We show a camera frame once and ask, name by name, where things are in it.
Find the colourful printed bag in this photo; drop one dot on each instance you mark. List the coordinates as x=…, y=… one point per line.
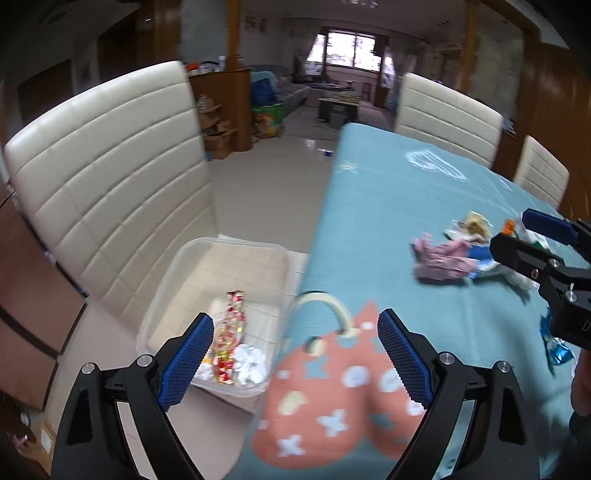
x=268, y=121

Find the large cream leather chair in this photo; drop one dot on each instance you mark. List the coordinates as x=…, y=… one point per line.
x=106, y=184

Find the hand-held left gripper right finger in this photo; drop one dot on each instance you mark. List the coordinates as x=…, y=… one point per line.
x=404, y=355

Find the blue bundle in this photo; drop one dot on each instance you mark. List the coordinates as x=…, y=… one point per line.
x=263, y=92

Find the coffee table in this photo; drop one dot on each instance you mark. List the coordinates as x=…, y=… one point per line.
x=337, y=108

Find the curved wooden partition cabinet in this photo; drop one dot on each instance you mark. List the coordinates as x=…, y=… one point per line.
x=238, y=106

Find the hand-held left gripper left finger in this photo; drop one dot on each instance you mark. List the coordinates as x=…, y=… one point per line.
x=189, y=360

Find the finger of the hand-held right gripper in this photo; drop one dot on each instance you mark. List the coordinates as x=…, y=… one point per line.
x=549, y=226
x=517, y=256

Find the clear plastic container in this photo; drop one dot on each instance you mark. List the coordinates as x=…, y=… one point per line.
x=231, y=267

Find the barred window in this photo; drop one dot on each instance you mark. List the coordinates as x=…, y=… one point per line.
x=351, y=48

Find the blue white plastic wrapper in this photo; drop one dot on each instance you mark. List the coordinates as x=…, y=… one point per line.
x=489, y=268

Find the group of small bottles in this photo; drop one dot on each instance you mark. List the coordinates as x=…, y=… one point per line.
x=205, y=67

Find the crumpled pink wrapper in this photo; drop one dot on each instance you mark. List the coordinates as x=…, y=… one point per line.
x=443, y=263

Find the blue printed tablecloth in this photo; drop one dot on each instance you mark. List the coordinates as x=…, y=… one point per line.
x=392, y=207

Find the grey sofa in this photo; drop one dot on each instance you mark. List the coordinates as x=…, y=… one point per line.
x=295, y=92

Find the wrappers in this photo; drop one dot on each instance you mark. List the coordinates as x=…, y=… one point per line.
x=228, y=332

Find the wooden pillar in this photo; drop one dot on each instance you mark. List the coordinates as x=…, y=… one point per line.
x=471, y=41
x=234, y=32

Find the yellow snack wrapper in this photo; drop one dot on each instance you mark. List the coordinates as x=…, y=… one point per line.
x=473, y=226

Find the white tissue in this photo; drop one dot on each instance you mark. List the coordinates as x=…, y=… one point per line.
x=249, y=362

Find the wall pictures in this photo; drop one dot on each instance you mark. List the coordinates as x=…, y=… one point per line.
x=256, y=24

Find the shiny blue candy wrapper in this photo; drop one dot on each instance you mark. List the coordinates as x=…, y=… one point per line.
x=559, y=353

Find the brown wooden cabinet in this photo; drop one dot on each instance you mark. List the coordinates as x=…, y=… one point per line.
x=32, y=295

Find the pile of cardboard boxes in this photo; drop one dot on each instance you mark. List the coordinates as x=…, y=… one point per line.
x=217, y=134

